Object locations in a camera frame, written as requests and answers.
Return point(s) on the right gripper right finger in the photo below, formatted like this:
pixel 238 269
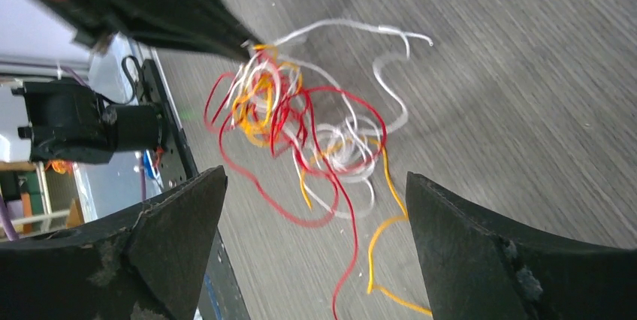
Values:
pixel 479 264

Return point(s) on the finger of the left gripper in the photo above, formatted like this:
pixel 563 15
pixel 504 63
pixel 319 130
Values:
pixel 203 26

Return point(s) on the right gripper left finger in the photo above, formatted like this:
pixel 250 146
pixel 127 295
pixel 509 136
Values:
pixel 146 261

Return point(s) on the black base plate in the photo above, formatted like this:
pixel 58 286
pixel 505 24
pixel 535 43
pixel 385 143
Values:
pixel 221 297

